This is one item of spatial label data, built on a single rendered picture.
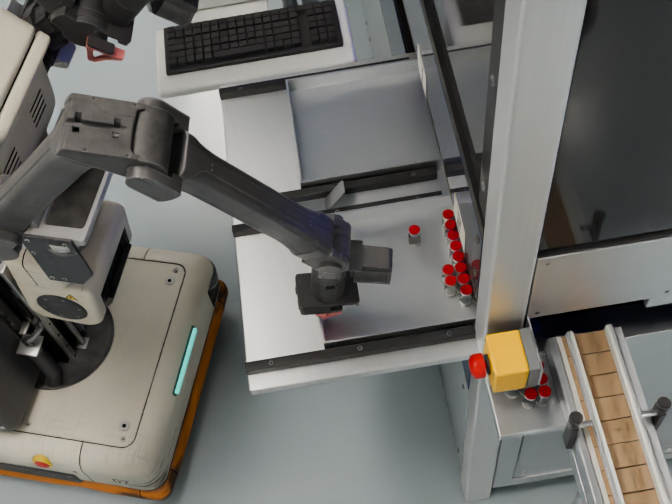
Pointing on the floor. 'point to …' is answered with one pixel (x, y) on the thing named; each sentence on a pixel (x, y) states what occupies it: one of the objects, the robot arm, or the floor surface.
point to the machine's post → (518, 193)
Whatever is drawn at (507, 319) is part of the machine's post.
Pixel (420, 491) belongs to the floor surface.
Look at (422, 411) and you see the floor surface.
